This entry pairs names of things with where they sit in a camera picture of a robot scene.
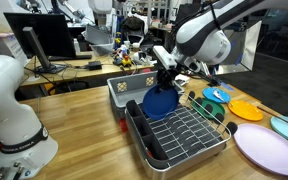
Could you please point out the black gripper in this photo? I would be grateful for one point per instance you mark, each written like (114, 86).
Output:
(165, 78)

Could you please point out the dark blue plate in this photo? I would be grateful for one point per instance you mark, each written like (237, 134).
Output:
(157, 103)

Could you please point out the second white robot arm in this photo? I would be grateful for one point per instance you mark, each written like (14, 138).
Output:
(25, 144)

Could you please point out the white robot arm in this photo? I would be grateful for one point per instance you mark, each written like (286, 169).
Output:
(199, 38)

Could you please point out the green plate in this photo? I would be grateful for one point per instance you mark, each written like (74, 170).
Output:
(212, 107)

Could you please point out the light blue plate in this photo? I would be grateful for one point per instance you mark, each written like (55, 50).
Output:
(208, 93)

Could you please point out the metal dish rack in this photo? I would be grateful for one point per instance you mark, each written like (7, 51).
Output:
(184, 138)

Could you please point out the yellow plate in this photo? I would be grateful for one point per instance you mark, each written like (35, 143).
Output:
(245, 110)

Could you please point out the purple plate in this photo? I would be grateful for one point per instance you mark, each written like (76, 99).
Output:
(264, 147)

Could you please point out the grey plastic bin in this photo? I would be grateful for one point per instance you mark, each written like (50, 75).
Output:
(132, 88)

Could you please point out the yellow toy figure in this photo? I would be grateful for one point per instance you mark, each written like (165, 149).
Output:
(126, 62)

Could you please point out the metal spoon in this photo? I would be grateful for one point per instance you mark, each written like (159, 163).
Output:
(217, 94)

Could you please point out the black power adapter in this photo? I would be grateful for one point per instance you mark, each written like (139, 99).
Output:
(94, 65)

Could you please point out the wooden spoon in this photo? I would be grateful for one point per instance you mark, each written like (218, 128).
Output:
(269, 112)

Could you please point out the black computer monitor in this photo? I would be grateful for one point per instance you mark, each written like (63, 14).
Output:
(45, 36)

